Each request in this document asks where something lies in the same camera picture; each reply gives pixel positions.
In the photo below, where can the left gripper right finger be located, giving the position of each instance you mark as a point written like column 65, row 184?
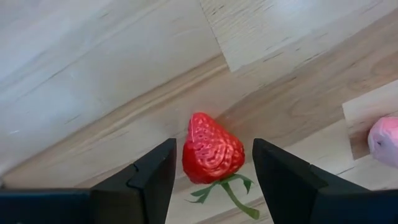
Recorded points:
column 295, row 193

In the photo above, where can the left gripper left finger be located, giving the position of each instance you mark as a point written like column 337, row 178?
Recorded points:
column 130, row 199

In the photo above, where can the red toy strawberry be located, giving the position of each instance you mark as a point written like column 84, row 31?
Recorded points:
column 211, row 149

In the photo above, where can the pink toy peach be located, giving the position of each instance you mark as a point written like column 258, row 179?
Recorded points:
column 385, row 143

